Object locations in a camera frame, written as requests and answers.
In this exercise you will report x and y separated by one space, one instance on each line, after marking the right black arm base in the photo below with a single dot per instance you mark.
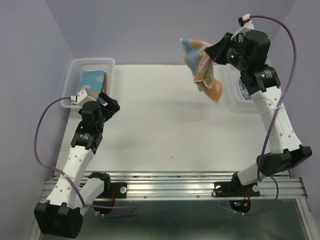
233 188

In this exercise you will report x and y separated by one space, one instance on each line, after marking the white plastic basket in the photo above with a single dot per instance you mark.
234 75
79 65

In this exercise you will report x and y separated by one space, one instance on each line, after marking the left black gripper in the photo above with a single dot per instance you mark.
111 102

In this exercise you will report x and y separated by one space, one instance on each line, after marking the light blue spotted towel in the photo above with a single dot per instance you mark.
92 80

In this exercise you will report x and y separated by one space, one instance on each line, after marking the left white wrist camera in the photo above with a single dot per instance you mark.
83 96

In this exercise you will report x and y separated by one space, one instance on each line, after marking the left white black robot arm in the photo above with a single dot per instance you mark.
62 212

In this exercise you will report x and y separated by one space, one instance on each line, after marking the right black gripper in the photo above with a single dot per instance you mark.
218 50

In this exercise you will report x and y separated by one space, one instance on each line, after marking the left white plastic basket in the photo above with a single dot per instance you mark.
79 65

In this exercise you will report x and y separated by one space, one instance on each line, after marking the aluminium mounting rail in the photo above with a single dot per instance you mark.
198 185

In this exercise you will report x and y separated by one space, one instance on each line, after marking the orange pink patterned towel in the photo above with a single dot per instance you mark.
202 68

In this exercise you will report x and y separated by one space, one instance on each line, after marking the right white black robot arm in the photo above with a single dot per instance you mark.
286 149

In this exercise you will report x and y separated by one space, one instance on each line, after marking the right white plastic basket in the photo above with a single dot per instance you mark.
234 75

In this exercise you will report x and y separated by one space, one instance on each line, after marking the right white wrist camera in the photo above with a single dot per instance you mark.
245 24

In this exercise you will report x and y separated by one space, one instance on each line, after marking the white blue patterned towel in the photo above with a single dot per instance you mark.
243 91

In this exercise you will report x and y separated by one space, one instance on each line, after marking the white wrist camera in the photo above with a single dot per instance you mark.
83 96
245 24

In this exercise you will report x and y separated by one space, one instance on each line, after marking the brown orange towel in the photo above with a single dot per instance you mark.
105 83

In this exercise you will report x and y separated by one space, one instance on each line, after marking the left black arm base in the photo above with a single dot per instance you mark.
112 190

